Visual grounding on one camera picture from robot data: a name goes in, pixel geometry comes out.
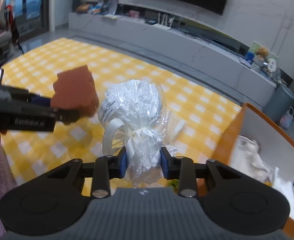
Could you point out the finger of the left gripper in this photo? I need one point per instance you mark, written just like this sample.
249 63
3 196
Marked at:
32 98
66 116

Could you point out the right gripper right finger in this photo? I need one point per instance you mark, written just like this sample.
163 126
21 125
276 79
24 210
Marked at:
192 176

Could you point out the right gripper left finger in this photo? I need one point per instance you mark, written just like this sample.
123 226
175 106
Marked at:
103 170

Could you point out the brown bear-shaped sponge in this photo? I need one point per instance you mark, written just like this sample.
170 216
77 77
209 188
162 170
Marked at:
74 89

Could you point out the white plastic bundle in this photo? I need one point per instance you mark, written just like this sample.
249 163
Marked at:
134 115

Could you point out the white cloth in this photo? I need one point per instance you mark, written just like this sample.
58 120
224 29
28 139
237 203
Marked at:
284 187

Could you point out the yellow checkered tablecloth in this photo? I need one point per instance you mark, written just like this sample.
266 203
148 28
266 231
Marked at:
197 116

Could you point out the orange storage box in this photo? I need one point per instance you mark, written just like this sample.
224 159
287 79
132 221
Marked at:
235 205

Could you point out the pastel woven basket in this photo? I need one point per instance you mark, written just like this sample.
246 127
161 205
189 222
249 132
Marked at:
285 121

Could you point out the grey trash bin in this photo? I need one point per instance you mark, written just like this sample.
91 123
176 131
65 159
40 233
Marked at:
279 103

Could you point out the white wifi router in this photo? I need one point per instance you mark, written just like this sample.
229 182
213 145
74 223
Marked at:
164 22

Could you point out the grey tv cabinet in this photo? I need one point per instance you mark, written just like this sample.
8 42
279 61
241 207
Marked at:
190 57

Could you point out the round white fan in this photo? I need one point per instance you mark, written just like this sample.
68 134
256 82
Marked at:
272 65

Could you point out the teddy bear on cabinet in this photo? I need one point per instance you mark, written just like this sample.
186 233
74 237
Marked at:
262 53

